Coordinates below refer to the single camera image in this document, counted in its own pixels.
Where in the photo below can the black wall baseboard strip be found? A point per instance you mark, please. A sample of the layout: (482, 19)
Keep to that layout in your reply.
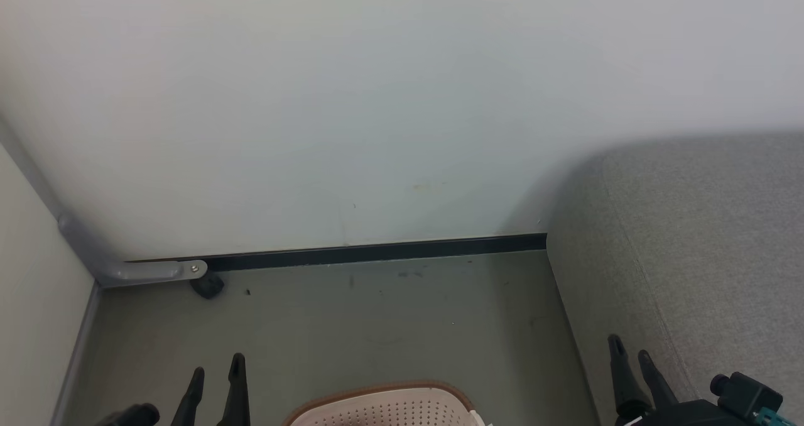
(377, 251)

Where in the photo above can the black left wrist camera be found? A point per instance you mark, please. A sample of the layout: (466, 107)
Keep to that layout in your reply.
(132, 415)

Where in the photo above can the beige perforated laundry basket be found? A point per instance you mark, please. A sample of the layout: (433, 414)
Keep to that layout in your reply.
(389, 410)

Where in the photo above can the grey wall skirting strip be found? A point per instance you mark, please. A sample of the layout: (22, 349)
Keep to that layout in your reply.
(75, 357)

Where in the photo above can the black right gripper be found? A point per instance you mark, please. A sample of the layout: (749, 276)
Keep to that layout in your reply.
(691, 415)

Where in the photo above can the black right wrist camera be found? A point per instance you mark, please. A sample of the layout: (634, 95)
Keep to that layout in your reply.
(747, 396)

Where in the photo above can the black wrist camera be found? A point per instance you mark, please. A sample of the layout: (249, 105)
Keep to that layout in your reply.
(747, 396)
(132, 415)

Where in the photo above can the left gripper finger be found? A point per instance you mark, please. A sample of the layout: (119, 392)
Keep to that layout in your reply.
(188, 404)
(235, 394)

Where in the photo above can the grey fabric sofa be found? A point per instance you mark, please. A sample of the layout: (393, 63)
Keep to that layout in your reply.
(703, 256)

